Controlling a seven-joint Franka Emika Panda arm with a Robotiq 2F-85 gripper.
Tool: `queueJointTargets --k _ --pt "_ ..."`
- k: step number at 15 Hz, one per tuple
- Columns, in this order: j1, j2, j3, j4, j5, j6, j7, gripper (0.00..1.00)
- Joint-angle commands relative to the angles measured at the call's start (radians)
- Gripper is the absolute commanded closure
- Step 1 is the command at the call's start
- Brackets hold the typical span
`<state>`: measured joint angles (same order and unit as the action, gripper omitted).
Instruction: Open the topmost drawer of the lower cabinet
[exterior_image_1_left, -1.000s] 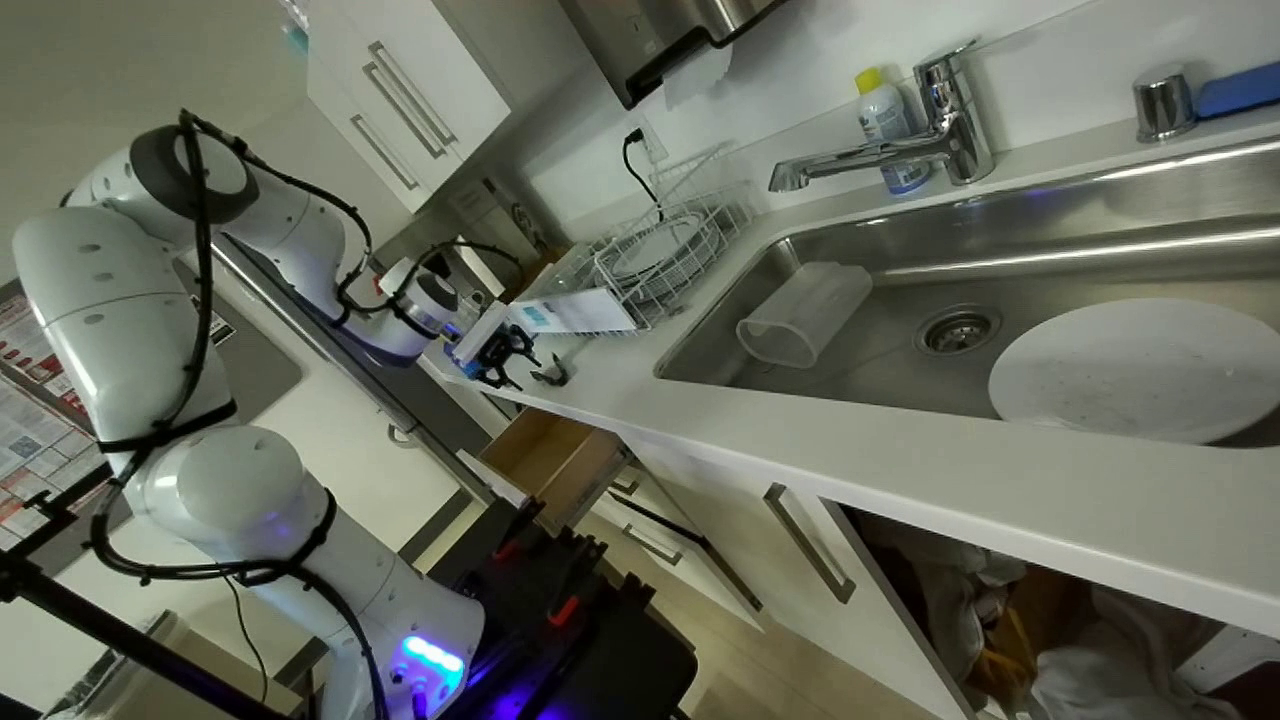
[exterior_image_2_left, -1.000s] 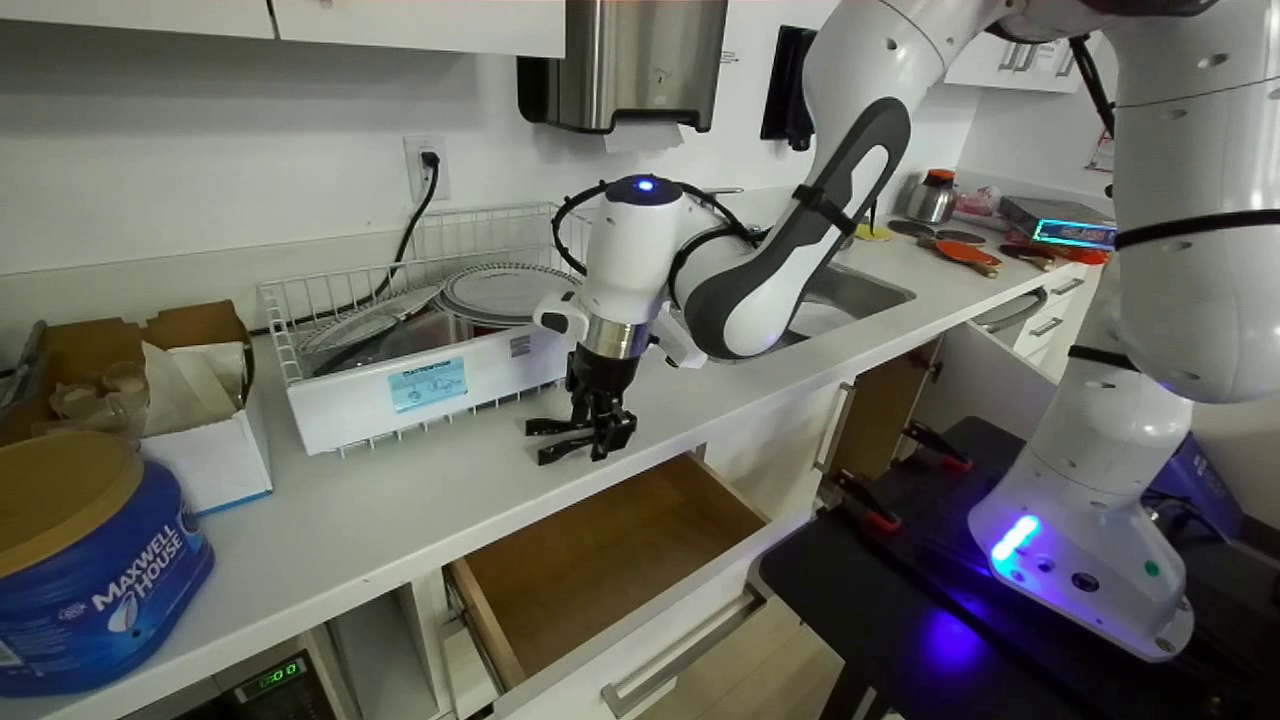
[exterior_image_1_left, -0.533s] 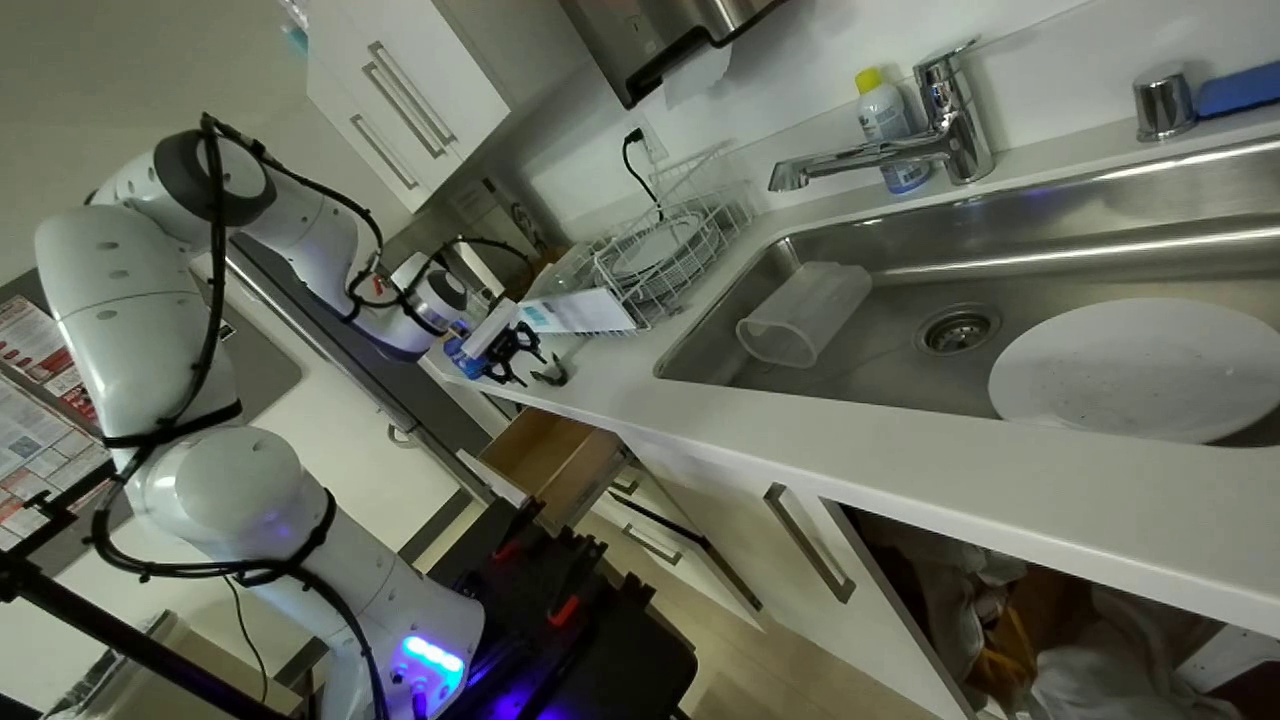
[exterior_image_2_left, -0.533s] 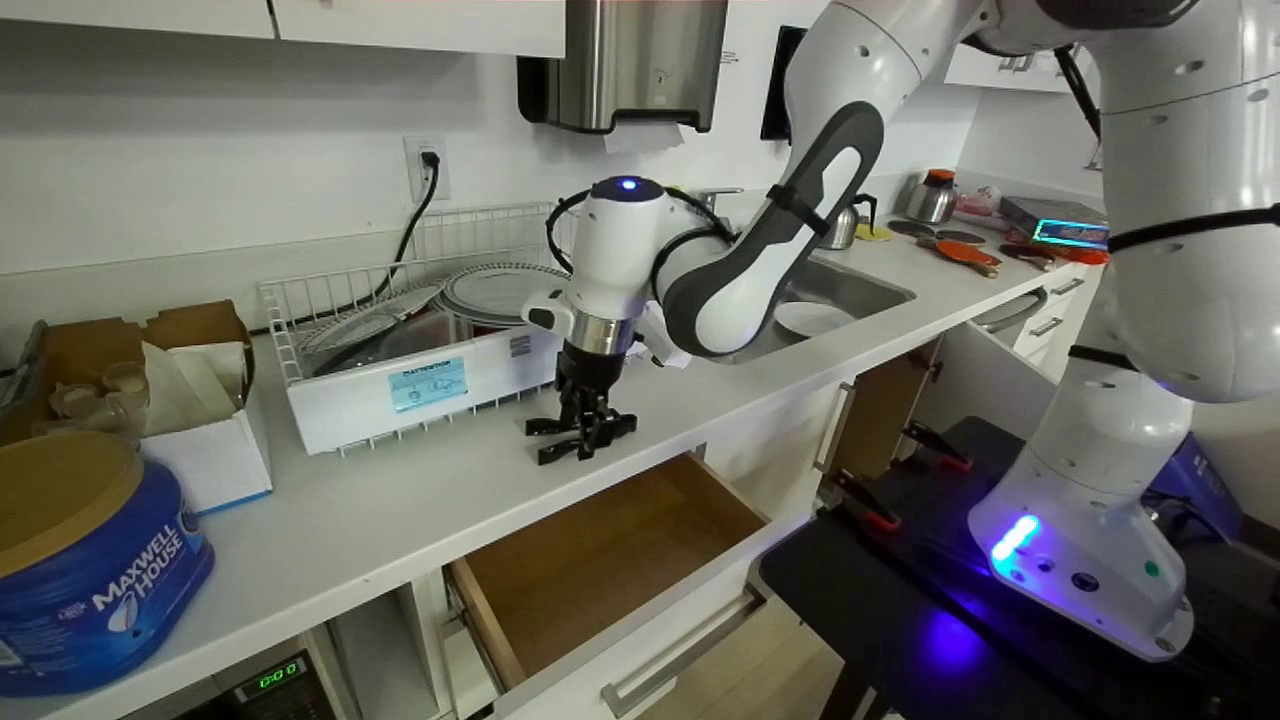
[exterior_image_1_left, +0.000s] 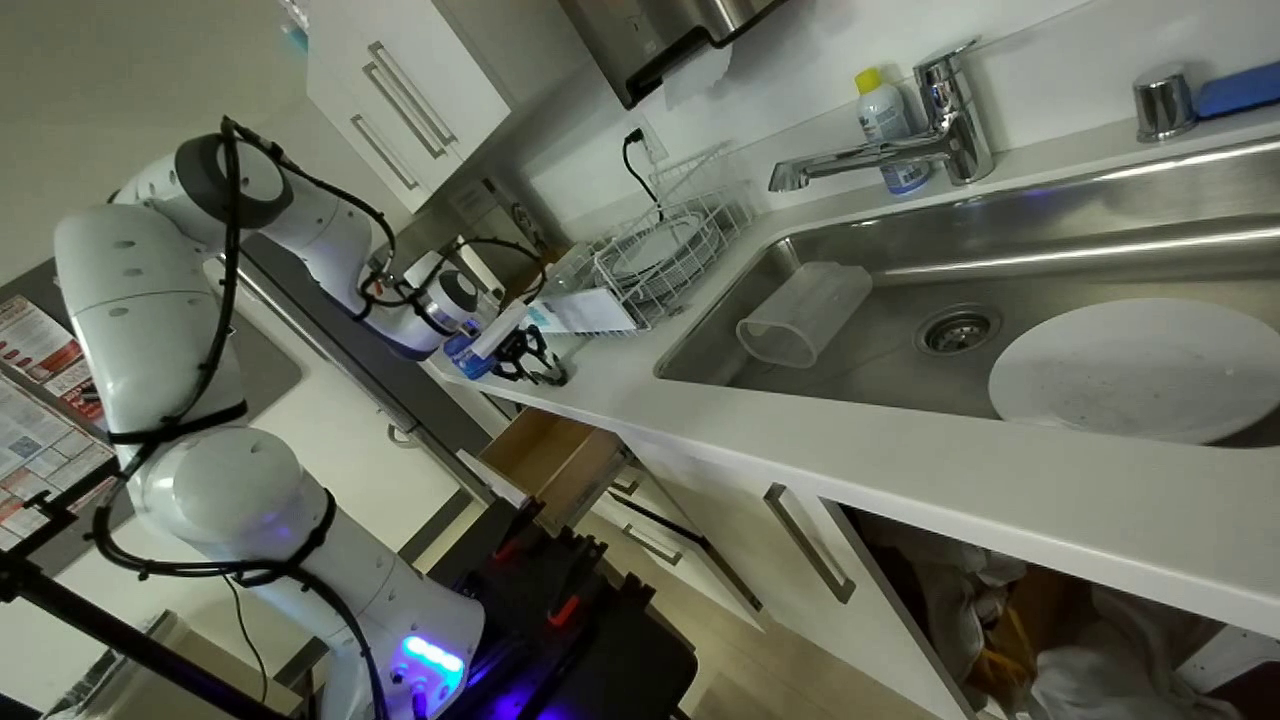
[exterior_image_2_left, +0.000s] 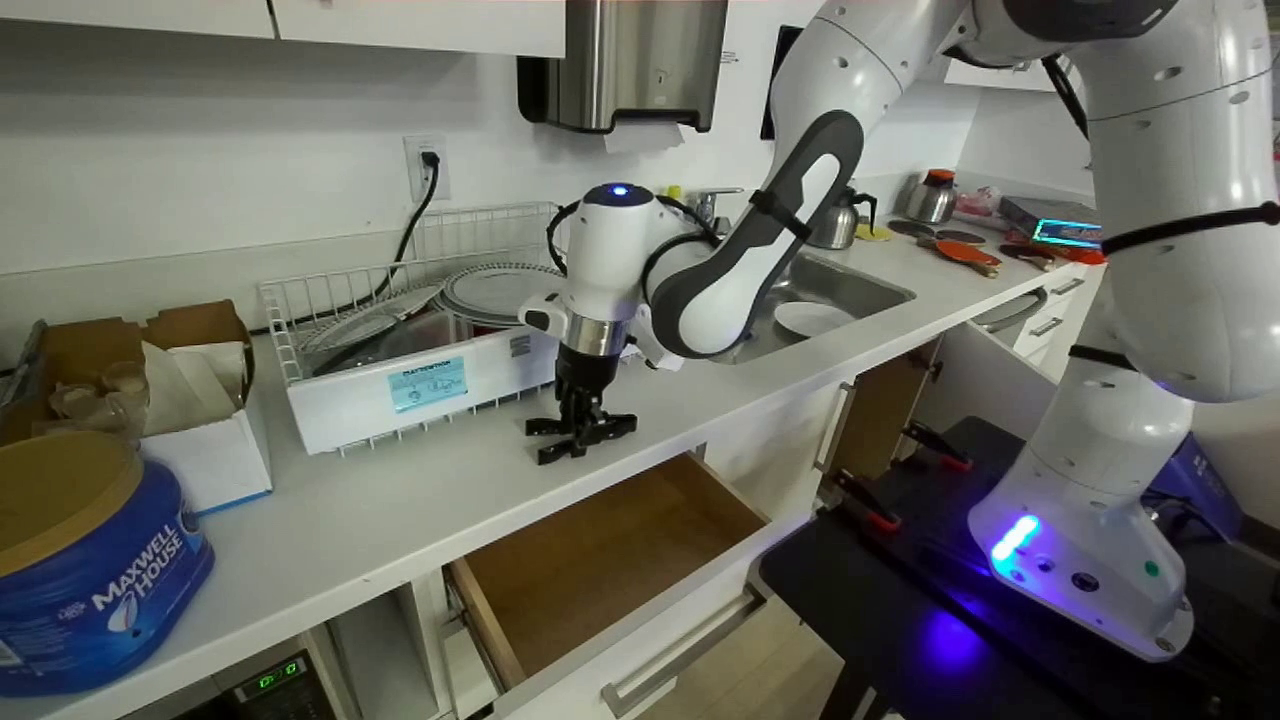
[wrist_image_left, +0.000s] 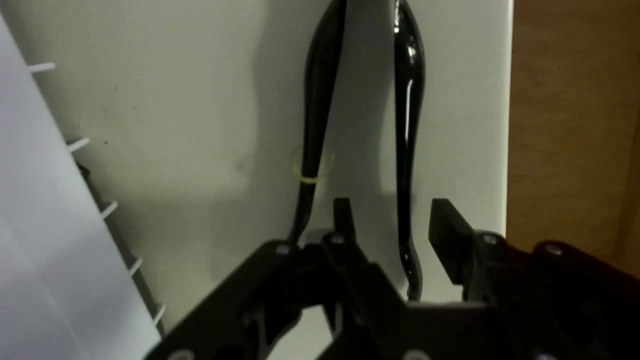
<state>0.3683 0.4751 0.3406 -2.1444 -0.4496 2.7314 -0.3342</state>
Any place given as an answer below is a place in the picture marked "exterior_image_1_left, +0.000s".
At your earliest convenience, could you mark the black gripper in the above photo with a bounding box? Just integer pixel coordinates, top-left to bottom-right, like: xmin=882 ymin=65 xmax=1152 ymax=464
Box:
xmin=485 ymin=320 xmax=565 ymax=392

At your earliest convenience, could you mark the white drawer with bar handle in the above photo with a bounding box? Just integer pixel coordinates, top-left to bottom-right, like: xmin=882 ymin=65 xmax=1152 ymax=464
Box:
xmin=598 ymin=492 xmax=773 ymax=630
xmin=583 ymin=455 xmax=721 ymax=552
xmin=455 ymin=402 xmax=632 ymax=539

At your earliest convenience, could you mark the blue Maxwell House coffee can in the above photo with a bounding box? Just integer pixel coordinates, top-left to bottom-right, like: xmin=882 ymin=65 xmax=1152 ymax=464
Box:
xmin=442 ymin=326 xmax=520 ymax=384

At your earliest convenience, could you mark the long white box blue label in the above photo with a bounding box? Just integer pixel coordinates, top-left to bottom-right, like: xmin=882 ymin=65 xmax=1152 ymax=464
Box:
xmin=518 ymin=285 xmax=643 ymax=344

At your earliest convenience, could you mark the steel coffee machine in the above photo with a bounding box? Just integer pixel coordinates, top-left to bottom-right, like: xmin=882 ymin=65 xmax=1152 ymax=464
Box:
xmin=397 ymin=170 xmax=574 ymax=293

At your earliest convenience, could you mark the translucent plastic cup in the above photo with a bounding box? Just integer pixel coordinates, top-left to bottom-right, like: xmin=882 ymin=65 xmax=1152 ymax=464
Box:
xmin=732 ymin=254 xmax=882 ymax=375

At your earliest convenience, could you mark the black robot table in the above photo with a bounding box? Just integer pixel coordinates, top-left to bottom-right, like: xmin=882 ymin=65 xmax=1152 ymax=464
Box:
xmin=424 ymin=494 xmax=704 ymax=720

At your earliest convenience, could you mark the steel paper towel dispenser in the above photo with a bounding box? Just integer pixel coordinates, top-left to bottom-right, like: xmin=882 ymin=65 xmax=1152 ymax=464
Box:
xmin=557 ymin=0 xmax=793 ymax=112

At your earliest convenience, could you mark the dish soap bottle yellow cap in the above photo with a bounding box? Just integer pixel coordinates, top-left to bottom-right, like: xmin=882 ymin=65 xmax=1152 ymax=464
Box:
xmin=853 ymin=65 xmax=941 ymax=200

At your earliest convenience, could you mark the chrome faucet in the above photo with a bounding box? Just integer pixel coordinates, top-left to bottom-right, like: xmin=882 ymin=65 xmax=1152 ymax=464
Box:
xmin=764 ymin=41 xmax=1004 ymax=200

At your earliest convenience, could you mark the black tripod stand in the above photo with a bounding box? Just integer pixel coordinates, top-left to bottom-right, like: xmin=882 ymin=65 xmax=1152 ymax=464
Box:
xmin=0 ymin=471 xmax=293 ymax=720

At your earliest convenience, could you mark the stainless steel sink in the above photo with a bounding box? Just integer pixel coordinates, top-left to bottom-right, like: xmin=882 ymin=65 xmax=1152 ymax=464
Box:
xmin=653 ymin=134 xmax=1280 ymax=453

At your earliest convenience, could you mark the brown paper bag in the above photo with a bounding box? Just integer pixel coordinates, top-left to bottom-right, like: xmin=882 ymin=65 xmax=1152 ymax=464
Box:
xmin=964 ymin=572 xmax=1071 ymax=712

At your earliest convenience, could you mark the white round plate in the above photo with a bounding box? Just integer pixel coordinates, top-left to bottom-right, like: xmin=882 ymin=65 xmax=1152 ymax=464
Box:
xmin=985 ymin=293 xmax=1280 ymax=447

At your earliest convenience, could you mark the white plastic bag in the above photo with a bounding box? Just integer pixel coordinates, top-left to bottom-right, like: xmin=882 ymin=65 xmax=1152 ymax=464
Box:
xmin=1026 ymin=584 xmax=1262 ymax=720

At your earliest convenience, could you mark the small metal cup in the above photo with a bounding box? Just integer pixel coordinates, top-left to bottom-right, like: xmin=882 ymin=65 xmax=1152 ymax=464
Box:
xmin=1133 ymin=68 xmax=1201 ymax=146

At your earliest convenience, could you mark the blue sponge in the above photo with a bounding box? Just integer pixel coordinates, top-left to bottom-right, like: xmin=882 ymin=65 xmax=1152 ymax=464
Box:
xmin=1187 ymin=56 xmax=1280 ymax=128

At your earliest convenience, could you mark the dark vertical frame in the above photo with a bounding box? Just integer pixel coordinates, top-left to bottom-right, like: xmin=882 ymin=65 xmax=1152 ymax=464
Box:
xmin=236 ymin=236 xmax=508 ymax=469

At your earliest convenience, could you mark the black power cable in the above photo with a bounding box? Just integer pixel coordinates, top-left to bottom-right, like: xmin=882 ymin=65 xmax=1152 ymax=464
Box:
xmin=617 ymin=128 xmax=673 ymax=224

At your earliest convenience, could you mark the white wire dish rack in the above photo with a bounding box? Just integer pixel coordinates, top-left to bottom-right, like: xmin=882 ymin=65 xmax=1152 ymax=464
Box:
xmin=574 ymin=134 xmax=759 ymax=331

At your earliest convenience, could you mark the white wall outlet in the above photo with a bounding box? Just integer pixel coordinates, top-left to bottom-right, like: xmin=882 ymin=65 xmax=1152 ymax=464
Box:
xmin=617 ymin=118 xmax=659 ymax=170

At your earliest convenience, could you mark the white cabinet door bar handle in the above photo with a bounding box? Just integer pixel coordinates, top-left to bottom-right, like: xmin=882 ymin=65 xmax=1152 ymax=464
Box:
xmin=617 ymin=430 xmax=979 ymax=720

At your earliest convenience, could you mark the white wall cabinet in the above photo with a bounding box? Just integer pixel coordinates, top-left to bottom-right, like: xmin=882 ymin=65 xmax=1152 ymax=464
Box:
xmin=301 ymin=0 xmax=518 ymax=217

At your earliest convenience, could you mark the wall poster with red print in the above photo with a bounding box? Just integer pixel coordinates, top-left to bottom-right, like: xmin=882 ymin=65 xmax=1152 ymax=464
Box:
xmin=0 ymin=293 xmax=121 ymax=552

